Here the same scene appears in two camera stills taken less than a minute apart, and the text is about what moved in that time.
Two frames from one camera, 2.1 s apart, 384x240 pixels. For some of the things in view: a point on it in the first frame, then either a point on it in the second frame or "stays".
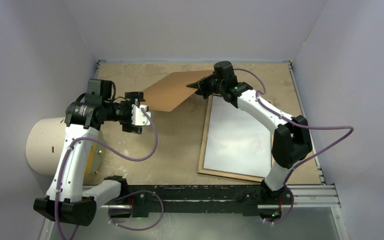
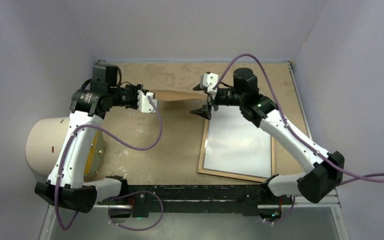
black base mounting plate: (141, 200) stays
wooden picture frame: (237, 143) stays
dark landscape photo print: (237, 141) stays
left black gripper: (133, 98) → (135, 88)
